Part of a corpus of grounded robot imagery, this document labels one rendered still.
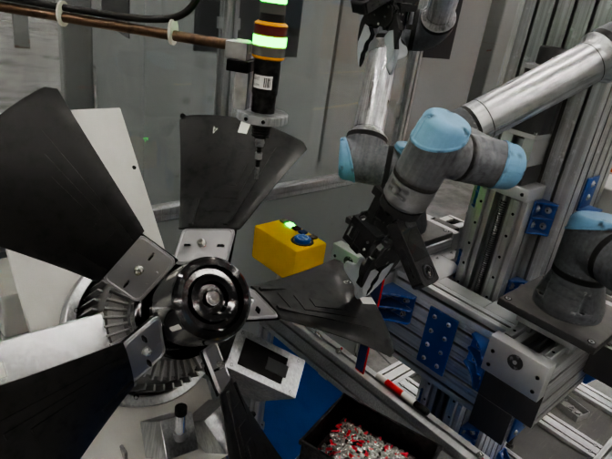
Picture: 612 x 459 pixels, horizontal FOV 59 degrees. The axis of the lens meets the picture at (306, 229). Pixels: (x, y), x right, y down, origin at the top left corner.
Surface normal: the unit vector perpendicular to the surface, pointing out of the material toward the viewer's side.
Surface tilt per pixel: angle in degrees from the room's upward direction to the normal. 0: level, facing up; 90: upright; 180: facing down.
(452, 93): 90
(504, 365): 90
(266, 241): 90
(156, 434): 84
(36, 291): 50
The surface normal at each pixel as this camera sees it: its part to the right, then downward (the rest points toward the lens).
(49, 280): 0.59, -0.29
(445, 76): 0.49, 0.42
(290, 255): -0.74, 0.18
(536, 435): 0.13, -0.90
